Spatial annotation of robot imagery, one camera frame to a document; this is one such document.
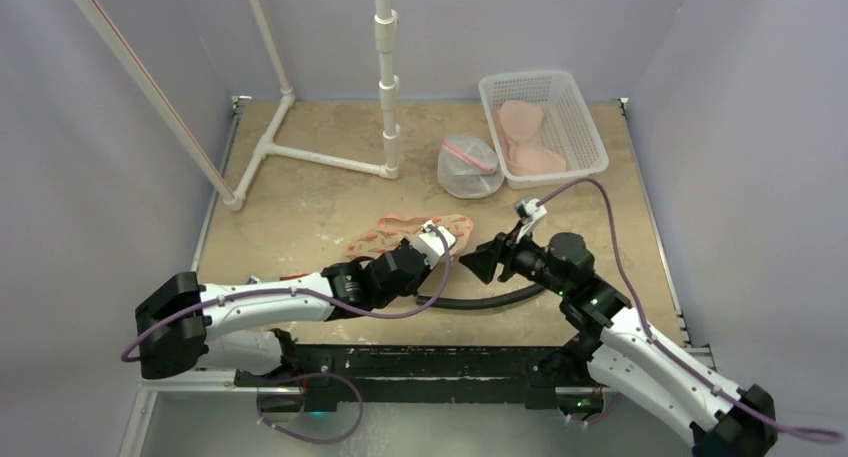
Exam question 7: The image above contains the white mesh laundry bag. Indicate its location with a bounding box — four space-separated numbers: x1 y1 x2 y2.
437 135 505 199

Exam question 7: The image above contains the white pvc pipe rack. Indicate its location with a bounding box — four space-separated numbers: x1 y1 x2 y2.
72 0 401 211

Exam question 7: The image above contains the white plastic basket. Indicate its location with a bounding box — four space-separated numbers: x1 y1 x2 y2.
478 70 609 189

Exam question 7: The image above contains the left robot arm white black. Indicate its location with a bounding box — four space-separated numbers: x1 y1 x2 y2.
121 232 453 386

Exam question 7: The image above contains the black corrugated hose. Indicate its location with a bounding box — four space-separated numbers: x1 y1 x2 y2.
415 282 545 312

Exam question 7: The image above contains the red adjustable wrench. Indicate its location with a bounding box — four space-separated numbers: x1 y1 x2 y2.
244 274 304 285

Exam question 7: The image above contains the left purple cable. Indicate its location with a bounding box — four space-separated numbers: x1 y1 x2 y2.
120 225 455 364

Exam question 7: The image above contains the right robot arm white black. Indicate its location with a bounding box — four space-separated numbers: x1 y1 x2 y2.
459 232 777 456

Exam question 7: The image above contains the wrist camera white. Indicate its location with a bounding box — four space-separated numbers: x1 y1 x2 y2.
411 220 457 269
511 197 547 242

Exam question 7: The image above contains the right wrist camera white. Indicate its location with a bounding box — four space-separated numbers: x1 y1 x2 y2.
511 197 547 242

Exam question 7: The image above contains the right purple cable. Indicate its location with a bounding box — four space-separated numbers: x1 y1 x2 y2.
536 177 846 446

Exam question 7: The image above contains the floral mesh laundry bag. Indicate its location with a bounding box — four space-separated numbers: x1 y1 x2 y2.
342 213 473 260

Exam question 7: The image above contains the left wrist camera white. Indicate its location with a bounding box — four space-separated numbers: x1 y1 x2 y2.
411 220 457 269

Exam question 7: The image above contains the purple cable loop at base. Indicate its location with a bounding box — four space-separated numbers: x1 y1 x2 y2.
255 372 366 446

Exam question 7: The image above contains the pink bra in basket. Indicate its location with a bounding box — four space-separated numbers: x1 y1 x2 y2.
495 100 568 177

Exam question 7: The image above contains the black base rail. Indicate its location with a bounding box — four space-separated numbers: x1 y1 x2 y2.
231 343 624 412

